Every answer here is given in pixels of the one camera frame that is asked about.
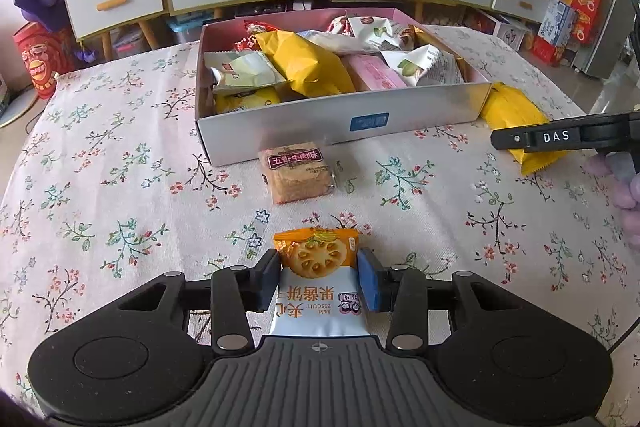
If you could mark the orange red carton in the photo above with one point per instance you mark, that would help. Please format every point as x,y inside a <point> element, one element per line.
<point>582,2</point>

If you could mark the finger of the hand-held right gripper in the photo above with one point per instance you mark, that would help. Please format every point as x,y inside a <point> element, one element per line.
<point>540,137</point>

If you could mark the large yellow snack bag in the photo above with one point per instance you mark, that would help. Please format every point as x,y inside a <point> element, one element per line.
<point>305,62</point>

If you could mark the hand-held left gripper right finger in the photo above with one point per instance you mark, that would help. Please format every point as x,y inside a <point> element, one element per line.
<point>369,279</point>

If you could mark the small white drawer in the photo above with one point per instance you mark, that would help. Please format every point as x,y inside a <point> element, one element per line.
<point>522,2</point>

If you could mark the beige cake packet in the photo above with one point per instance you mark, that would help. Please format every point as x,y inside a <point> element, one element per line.
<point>297,177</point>

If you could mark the person's right hand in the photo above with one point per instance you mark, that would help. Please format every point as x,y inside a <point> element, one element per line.
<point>625,207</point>

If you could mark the white cardboard snack box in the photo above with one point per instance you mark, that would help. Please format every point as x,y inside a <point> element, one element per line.
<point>400,114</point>

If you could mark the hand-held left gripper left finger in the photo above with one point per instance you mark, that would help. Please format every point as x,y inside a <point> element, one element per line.
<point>268,277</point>

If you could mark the white printed nut packet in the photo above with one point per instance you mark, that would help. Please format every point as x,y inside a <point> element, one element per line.
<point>372,31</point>
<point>425,64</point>

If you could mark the pink snack packet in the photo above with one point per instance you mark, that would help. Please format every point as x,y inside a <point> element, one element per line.
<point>375,72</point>

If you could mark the clear white snack packet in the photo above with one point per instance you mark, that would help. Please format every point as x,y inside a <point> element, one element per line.
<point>325,41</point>

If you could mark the red and white snack packet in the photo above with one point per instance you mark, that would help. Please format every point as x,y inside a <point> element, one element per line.
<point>340,24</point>

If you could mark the pale green snack packet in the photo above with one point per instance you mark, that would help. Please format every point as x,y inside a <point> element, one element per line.
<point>245,72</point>

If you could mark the white drawer with lock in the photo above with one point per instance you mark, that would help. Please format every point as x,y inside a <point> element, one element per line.
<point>115,2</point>

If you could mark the blue white carton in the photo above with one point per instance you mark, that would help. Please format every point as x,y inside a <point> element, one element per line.
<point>557,22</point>

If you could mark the small yellow snack packet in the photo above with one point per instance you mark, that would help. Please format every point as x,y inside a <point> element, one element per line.
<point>245,101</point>

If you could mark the orange white biscuit packet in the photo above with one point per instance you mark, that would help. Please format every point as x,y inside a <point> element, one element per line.
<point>315,257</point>

